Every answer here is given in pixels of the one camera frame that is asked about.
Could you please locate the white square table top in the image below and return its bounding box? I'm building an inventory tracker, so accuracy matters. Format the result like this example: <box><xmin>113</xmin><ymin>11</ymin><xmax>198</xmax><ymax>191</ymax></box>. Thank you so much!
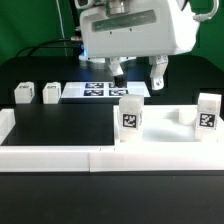
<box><xmin>113</xmin><ymin>104</ymin><xmax>224</xmax><ymax>146</ymax></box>

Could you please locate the white tag sheet with markers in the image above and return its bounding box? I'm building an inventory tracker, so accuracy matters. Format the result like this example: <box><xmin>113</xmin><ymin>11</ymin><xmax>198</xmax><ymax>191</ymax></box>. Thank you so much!
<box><xmin>61</xmin><ymin>81</ymin><xmax>150</xmax><ymax>99</ymax></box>

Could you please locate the white U-shaped fence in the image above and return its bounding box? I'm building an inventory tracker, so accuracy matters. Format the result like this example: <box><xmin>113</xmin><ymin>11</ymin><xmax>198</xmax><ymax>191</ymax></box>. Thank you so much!
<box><xmin>0</xmin><ymin>109</ymin><xmax>224</xmax><ymax>172</ymax></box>

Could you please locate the white thin cable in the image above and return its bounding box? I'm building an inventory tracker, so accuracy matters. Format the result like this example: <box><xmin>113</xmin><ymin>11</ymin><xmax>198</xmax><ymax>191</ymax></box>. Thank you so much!
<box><xmin>54</xmin><ymin>0</ymin><xmax>69</xmax><ymax>58</ymax></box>

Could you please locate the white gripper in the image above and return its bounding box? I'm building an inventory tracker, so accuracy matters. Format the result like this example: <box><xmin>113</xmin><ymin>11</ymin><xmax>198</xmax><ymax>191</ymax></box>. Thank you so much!
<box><xmin>74</xmin><ymin>0</ymin><xmax>199</xmax><ymax>90</ymax></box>

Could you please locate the black cable bundle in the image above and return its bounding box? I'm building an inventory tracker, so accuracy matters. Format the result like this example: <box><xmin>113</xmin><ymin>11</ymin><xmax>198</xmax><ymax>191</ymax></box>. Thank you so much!
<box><xmin>14</xmin><ymin>0</ymin><xmax>84</xmax><ymax>58</ymax></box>

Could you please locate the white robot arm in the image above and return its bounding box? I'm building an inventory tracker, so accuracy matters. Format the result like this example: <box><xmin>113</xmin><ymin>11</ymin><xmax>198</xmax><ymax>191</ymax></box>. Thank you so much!
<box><xmin>74</xmin><ymin>0</ymin><xmax>199</xmax><ymax>90</ymax></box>

